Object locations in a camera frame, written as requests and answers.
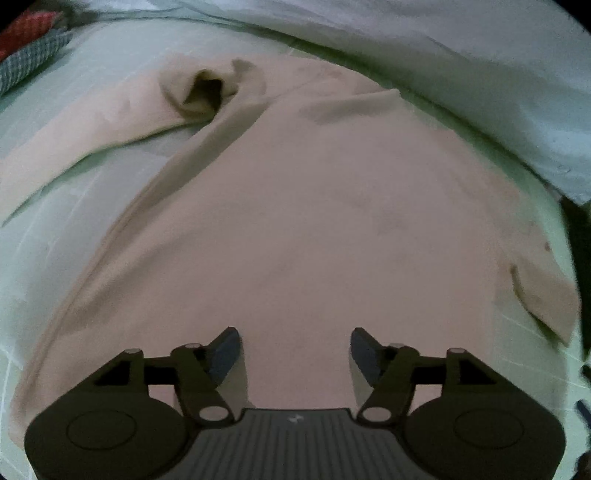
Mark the red checked garment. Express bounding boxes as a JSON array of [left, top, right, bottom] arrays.
[[0, 11, 65, 61]]

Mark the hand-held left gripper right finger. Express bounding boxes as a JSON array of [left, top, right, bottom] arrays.
[[350, 327, 505, 424]]

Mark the cream long sleeve garment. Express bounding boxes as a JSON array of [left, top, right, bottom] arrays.
[[0, 53, 583, 444]]

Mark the white carrot print quilt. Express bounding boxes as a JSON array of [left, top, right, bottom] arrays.
[[152, 0, 591, 208]]

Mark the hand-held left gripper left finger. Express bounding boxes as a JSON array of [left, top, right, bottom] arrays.
[[88, 327, 242, 424]]

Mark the green checked bed sheet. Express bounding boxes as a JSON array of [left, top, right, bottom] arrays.
[[0, 32, 591, 480]]

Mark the blue checked garment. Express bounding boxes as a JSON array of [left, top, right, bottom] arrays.
[[0, 30, 75, 95]]

